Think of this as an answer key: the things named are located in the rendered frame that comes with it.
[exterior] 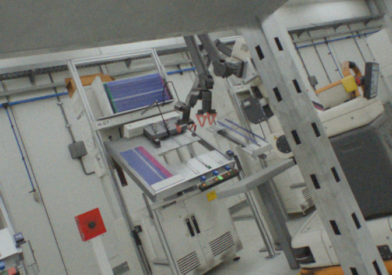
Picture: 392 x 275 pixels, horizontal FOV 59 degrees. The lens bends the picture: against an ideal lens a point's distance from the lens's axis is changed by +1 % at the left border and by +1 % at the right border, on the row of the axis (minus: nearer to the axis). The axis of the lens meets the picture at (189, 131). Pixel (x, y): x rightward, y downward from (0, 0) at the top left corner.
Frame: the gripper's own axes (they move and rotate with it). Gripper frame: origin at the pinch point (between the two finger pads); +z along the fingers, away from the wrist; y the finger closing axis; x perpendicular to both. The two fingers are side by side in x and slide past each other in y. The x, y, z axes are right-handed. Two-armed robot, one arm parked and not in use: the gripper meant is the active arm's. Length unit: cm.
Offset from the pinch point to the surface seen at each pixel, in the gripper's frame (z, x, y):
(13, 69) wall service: 18, -207, 73
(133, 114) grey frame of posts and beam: 3.4, -43.2, 19.0
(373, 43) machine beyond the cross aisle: 3, -101, -450
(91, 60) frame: -31, -82, 37
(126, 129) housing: 9.5, -34.5, 29.9
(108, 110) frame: -3, -46, 39
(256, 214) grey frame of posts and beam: 42, 63, -25
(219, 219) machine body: 62, 39, -13
